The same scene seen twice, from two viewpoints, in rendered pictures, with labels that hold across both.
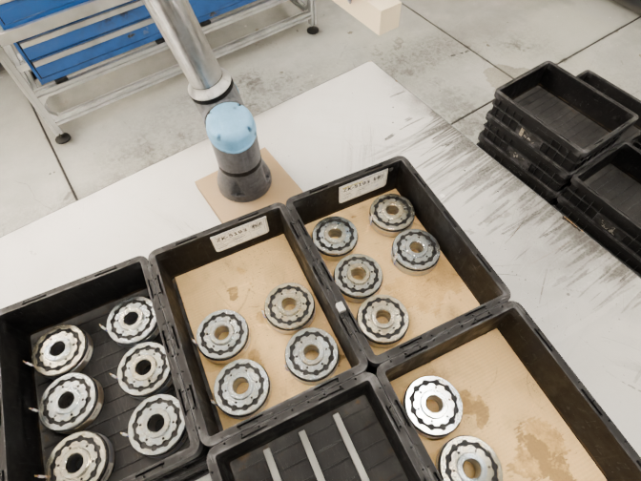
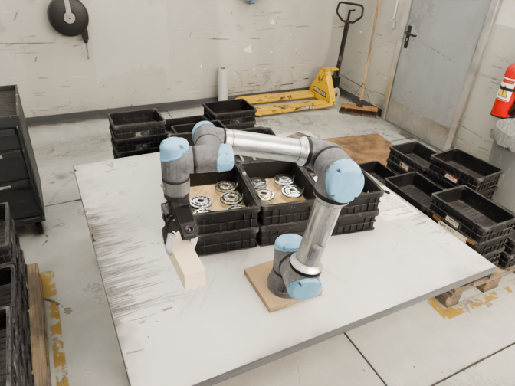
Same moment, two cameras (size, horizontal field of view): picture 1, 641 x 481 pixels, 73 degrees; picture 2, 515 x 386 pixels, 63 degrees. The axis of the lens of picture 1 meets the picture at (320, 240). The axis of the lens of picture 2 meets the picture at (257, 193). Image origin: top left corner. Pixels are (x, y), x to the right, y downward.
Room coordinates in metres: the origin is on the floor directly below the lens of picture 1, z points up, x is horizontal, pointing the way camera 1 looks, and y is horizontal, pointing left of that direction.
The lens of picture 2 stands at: (2.04, 0.13, 1.92)
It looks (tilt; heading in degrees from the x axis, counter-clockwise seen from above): 32 degrees down; 183
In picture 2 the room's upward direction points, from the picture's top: 4 degrees clockwise
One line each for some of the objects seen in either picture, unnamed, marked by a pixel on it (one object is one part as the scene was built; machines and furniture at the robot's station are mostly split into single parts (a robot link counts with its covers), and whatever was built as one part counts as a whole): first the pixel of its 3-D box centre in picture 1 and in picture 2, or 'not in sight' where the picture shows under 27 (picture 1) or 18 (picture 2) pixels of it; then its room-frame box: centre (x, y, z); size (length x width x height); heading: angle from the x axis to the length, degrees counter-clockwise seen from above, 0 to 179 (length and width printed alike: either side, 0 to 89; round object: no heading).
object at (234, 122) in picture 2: not in sight; (228, 129); (-1.44, -0.35, 0.37); 0.40 x 0.30 x 0.45; 122
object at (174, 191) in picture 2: not in sight; (175, 185); (1.06, -0.15, 1.31); 0.08 x 0.08 x 0.05
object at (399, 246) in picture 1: (416, 248); (200, 201); (0.47, -0.21, 0.86); 0.10 x 0.10 x 0.01
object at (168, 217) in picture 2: not in sight; (176, 207); (1.06, -0.15, 1.23); 0.09 x 0.08 x 0.12; 32
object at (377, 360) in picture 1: (389, 247); (216, 188); (0.44, -0.14, 0.92); 0.40 x 0.30 x 0.02; 22
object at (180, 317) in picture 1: (255, 318); (278, 191); (0.33, 0.14, 0.87); 0.40 x 0.30 x 0.11; 22
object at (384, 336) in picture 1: (382, 318); (225, 186); (0.32, -0.11, 0.86); 0.10 x 0.10 x 0.01
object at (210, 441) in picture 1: (250, 307); (279, 181); (0.33, 0.14, 0.92); 0.40 x 0.30 x 0.02; 22
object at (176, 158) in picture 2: not in sight; (175, 160); (1.06, -0.14, 1.39); 0.09 x 0.08 x 0.11; 108
